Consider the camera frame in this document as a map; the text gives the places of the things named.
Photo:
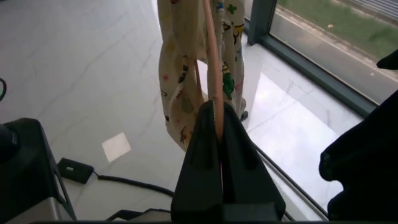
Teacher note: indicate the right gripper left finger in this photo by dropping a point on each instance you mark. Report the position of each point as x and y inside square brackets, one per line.
[199, 174]

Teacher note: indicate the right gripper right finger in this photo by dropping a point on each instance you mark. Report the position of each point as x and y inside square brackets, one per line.
[245, 180]

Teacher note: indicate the pink clothes hanger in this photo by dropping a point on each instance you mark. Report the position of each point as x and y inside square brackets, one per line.
[214, 62]

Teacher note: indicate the cream printed garment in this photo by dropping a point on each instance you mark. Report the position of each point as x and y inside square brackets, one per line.
[177, 62]

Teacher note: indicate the black short-sleeved shirt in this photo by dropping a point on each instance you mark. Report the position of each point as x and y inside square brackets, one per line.
[367, 155]

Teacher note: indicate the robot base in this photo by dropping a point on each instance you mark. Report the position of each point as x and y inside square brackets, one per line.
[25, 168]

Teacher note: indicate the black clothes rack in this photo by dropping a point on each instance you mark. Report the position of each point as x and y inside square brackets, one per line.
[292, 183]

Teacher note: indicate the window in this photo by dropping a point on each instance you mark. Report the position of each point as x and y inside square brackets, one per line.
[311, 68]

